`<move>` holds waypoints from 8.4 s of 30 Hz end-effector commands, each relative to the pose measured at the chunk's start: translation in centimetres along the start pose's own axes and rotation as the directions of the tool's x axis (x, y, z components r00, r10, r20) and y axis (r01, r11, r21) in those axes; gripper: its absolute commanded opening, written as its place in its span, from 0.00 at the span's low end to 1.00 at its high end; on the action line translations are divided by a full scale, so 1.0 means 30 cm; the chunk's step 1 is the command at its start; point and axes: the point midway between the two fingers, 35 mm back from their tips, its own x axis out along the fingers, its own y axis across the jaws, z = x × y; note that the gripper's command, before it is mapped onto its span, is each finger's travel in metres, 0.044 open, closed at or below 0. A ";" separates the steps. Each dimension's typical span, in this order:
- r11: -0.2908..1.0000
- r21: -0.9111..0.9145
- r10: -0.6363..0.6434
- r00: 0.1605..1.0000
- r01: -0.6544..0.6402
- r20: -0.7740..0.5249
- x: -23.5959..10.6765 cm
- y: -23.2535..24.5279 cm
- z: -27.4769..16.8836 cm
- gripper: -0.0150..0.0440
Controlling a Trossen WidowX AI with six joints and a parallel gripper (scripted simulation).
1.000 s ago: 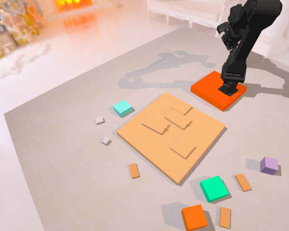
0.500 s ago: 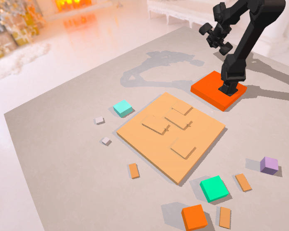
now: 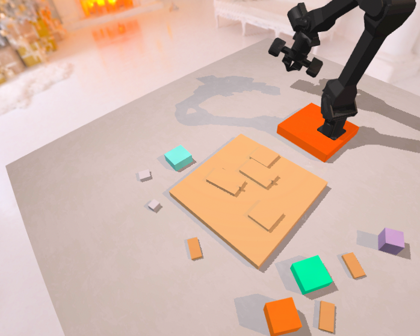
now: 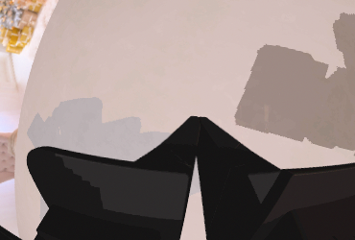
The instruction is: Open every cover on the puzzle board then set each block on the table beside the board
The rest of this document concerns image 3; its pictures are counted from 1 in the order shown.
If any purple cube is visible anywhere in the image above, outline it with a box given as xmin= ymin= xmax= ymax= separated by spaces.
xmin=378 ymin=228 xmax=404 ymax=255

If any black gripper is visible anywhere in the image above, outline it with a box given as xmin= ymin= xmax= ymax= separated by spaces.
xmin=268 ymin=38 xmax=323 ymax=78

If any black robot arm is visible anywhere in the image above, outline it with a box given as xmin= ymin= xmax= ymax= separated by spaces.
xmin=287 ymin=0 xmax=416 ymax=140

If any green square block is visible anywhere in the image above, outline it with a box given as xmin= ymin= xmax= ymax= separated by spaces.
xmin=290 ymin=255 xmax=333 ymax=295

